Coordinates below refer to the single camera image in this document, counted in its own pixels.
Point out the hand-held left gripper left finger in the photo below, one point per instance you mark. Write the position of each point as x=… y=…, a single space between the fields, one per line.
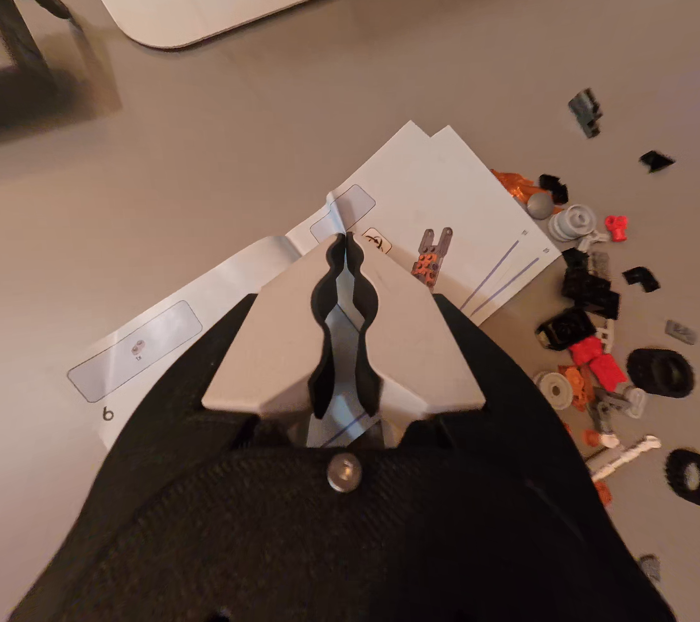
x=268 y=354

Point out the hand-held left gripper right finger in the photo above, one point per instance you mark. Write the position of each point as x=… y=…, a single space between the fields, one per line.
x=426 y=354

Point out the lego instruction booklet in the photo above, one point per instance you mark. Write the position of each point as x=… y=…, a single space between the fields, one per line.
x=437 y=179

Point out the grey lego wheel hub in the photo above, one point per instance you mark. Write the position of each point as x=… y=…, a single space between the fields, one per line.
x=553 y=389
x=571 y=222

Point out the pile of lego pieces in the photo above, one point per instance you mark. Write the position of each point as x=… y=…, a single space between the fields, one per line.
x=601 y=367

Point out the orange lego flame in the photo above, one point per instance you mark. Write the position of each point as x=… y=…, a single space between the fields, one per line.
x=514 y=187

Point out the wide black lego tyre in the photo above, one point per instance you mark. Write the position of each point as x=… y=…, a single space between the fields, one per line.
x=634 y=370

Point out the black lego arch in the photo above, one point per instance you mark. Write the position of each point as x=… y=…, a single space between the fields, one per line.
x=634 y=274

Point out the small grey lego tile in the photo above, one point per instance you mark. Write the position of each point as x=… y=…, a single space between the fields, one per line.
x=681 y=332

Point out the thin black lego tyre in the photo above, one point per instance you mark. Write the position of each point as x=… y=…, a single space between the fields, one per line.
x=671 y=474

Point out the black lego slope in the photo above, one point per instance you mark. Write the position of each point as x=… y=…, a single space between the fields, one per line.
x=655 y=161

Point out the light grey lego clip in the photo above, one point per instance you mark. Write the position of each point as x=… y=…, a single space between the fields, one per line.
x=649 y=567

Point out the black lego bracket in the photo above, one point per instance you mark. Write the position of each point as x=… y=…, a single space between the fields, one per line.
x=585 y=113

